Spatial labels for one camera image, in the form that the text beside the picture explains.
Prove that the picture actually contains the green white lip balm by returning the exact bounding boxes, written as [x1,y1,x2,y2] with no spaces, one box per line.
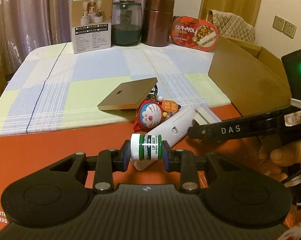
[130,134,162,161]

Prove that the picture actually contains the Doraemon toy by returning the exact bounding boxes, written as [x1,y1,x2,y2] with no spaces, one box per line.
[133,85,181,132]

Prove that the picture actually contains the red instant rice meal box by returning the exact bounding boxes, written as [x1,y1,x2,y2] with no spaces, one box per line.
[170,16,219,51]

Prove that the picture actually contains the purple curtain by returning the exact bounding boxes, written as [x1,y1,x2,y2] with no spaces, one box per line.
[0,0,144,74]

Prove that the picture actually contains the beige wall socket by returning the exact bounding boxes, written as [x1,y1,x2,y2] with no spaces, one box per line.
[272,15,297,38]

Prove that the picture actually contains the checkered tablecloth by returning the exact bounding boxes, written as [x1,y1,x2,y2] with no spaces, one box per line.
[0,43,230,135]

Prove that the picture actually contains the gold TP-Link router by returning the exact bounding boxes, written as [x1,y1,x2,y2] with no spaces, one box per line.
[97,77,157,111]

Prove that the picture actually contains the brown cardboard box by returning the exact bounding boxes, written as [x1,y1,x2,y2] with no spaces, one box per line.
[208,36,291,116]

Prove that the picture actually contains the green glass jar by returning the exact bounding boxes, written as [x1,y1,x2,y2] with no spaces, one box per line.
[112,0,142,46]

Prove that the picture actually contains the beige quilted chair cushion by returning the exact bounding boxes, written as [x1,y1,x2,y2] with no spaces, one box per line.
[206,9,256,43]

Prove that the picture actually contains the red flat cardboard sheet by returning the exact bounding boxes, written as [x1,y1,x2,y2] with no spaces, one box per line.
[0,105,301,231]

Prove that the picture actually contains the white cylindrical device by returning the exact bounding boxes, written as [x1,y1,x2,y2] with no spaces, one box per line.
[131,106,195,171]

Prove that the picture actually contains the right hand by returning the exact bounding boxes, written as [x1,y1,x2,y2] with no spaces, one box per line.
[258,140,301,181]

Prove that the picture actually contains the white product box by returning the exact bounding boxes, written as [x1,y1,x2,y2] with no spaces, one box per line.
[69,0,113,54]

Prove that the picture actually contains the brown cylindrical canister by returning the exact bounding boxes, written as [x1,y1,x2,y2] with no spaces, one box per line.
[141,0,174,47]

